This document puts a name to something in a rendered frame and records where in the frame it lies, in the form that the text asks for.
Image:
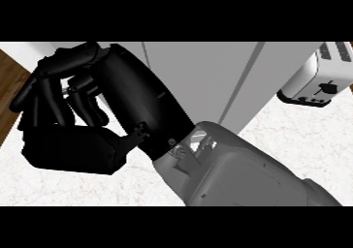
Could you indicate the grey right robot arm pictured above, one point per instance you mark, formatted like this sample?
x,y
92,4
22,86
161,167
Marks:
x,y
250,174

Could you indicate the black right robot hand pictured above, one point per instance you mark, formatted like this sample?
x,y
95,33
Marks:
x,y
136,97

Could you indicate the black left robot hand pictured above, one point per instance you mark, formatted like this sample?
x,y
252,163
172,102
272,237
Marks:
x,y
68,151

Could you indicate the grey cabinet door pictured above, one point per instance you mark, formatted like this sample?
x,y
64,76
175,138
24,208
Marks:
x,y
203,80

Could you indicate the grey cabinet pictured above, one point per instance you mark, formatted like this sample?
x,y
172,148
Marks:
x,y
278,74

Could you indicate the silver toaster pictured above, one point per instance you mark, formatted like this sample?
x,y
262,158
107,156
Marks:
x,y
321,76

